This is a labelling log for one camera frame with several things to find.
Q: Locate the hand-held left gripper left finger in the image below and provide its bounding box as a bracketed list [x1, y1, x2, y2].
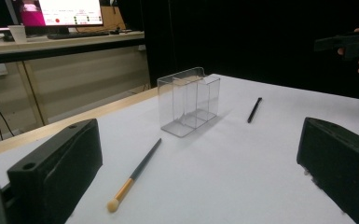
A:
[7, 118, 104, 224]

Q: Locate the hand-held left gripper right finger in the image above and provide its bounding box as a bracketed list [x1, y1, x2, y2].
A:
[296, 117, 359, 224]

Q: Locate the black handled makeup brush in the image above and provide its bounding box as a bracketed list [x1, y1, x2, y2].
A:
[106, 137, 163, 214]

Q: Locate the black eyeliner pencil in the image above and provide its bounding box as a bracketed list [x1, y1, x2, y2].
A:
[246, 97, 263, 124]

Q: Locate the clear acrylic organizer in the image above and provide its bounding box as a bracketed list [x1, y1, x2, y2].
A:
[157, 66, 222, 138]

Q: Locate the black curtain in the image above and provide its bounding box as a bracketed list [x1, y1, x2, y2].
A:
[140, 0, 359, 103]

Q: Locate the wooden desk with black edge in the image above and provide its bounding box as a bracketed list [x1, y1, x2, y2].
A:
[0, 29, 146, 147]

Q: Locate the black keyboard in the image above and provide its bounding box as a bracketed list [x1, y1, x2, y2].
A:
[46, 30, 111, 40]

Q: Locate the white paper cup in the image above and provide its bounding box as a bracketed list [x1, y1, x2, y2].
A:
[7, 24, 28, 44]

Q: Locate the brown board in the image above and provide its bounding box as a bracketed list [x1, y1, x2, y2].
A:
[101, 6, 127, 31]

